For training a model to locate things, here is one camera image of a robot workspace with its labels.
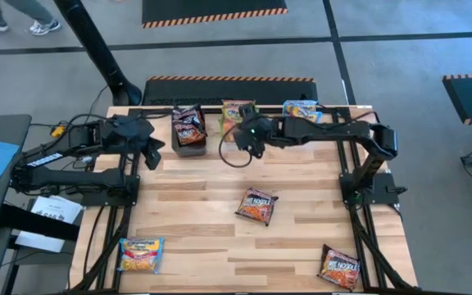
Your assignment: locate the person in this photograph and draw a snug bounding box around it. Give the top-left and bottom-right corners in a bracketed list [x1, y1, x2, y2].
[0, 0, 63, 37]

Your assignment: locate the clear plastic bin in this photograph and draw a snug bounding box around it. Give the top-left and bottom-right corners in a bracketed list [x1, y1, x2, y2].
[219, 100, 261, 151]
[280, 99, 325, 126]

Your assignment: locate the black stand pole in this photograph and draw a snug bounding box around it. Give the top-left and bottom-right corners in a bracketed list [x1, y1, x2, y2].
[52, 0, 143, 107]

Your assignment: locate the black desk beam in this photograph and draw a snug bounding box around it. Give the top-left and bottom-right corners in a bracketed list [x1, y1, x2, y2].
[0, 203, 81, 243]

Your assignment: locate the dark grey plastic bin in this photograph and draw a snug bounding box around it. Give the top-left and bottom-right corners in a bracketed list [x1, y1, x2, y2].
[170, 105, 208, 158]

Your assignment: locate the white printed paper sheet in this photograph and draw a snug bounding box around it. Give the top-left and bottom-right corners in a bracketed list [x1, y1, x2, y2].
[29, 195, 84, 225]

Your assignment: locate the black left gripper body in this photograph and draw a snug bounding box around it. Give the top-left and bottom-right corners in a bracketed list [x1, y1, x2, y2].
[99, 116, 155, 155]

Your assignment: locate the black aluminium table frame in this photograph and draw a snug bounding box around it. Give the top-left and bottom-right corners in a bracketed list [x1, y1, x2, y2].
[70, 105, 420, 295]

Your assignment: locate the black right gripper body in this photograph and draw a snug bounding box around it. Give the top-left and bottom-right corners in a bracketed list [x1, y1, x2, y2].
[234, 114, 280, 159]

